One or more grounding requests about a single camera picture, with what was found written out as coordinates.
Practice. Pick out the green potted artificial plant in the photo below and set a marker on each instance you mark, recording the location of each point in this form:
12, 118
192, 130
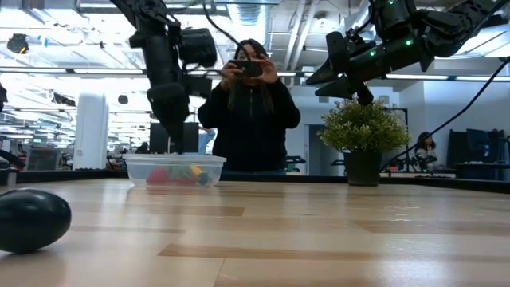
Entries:
362, 127

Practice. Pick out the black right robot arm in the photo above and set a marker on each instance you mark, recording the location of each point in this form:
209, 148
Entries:
450, 24

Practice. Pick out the black aluminium table frame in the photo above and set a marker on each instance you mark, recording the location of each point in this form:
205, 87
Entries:
279, 178

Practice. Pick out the black round toy fruit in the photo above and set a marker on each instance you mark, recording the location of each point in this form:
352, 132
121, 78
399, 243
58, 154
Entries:
32, 221

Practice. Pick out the small dark toy berry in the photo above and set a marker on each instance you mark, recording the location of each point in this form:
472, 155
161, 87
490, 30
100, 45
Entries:
203, 179

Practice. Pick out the yellow toy pepper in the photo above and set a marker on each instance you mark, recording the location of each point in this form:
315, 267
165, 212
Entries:
196, 170

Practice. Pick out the black smartphone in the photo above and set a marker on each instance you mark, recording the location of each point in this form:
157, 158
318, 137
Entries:
247, 68

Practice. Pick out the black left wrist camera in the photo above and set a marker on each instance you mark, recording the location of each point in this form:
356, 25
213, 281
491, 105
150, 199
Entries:
199, 45

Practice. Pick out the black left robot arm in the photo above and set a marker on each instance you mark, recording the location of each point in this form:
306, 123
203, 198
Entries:
155, 52

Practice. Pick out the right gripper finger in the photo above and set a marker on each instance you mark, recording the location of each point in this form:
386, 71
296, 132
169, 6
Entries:
340, 88
328, 73

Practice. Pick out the person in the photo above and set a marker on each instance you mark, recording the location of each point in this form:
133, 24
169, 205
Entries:
206, 139
425, 149
251, 131

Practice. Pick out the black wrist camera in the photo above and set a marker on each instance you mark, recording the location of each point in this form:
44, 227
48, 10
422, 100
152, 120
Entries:
338, 52
199, 45

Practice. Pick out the white cabinet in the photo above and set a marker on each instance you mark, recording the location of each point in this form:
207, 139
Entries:
91, 131

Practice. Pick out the black monitor row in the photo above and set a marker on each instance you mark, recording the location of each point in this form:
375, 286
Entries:
478, 151

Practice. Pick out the clear plastic tupperware container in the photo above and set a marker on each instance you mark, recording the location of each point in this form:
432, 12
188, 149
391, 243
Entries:
135, 171

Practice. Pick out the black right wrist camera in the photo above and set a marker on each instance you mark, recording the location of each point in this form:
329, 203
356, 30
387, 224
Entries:
338, 52

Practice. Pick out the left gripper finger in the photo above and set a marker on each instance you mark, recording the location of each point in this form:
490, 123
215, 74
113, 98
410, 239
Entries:
178, 137

